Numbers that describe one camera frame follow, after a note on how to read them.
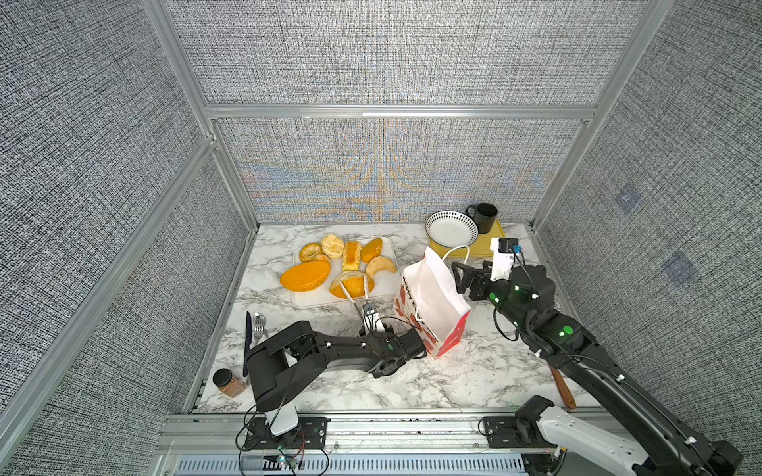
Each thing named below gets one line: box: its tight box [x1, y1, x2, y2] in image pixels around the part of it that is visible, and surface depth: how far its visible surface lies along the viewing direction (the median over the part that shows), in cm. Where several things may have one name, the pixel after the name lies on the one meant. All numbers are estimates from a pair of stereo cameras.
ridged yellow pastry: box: [342, 239, 362, 271], surface depth 107 cm
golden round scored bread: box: [329, 270, 376, 299], surface depth 94 cm
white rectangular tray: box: [291, 237, 402, 309], surface depth 100 cm
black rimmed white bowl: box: [424, 210, 480, 248], surface depth 120 cm
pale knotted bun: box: [320, 234, 346, 260], surface depth 109 cm
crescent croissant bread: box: [365, 255, 398, 280], surface depth 105 cm
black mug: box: [465, 202, 499, 235], surface depth 116 cm
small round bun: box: [299, 242, 330, 263], surface depth 109 cm
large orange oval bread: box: [279, 260, 332, 293], surface depth 100 cm
